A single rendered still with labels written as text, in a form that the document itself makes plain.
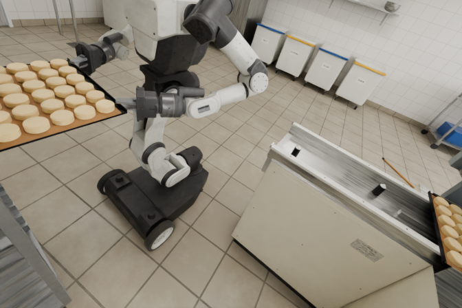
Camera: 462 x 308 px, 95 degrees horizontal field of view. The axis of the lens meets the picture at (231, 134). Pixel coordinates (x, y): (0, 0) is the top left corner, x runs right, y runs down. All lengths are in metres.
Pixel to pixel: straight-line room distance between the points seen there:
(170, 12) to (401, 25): 4.56
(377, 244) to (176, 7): 1.17
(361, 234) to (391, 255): 0.12
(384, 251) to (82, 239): 1.59
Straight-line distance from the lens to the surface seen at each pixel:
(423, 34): 5.11
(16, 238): 0.86
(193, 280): 1.55
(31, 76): 0.92
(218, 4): 0.78
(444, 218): 1.27
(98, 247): 1.64
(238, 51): 0.80
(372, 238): 1.12
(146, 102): 0.76
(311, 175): 1.00
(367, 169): 1.27
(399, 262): 1.19
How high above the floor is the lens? 1.48
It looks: 37 degrees down
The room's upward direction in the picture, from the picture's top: 18 degrees clockwise
